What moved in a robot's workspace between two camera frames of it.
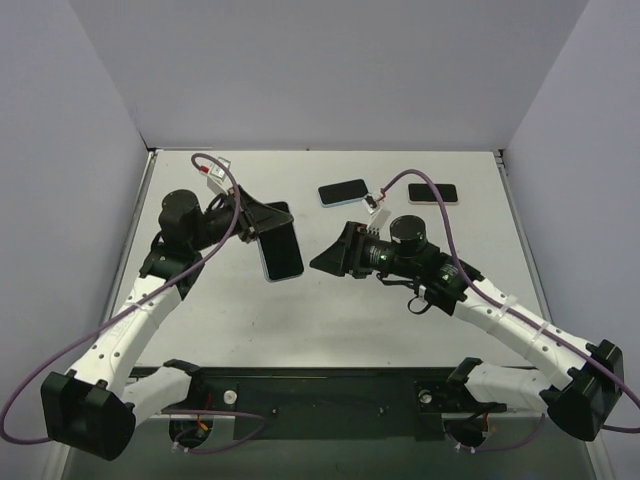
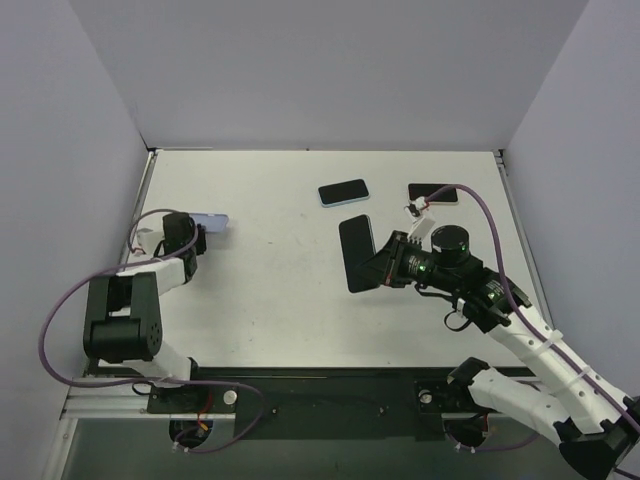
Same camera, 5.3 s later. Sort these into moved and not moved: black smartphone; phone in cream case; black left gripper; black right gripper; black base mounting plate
Moved: black right gripper; black left gripper; black smartphone
Not moved: phone in cream case; black base mounting plate
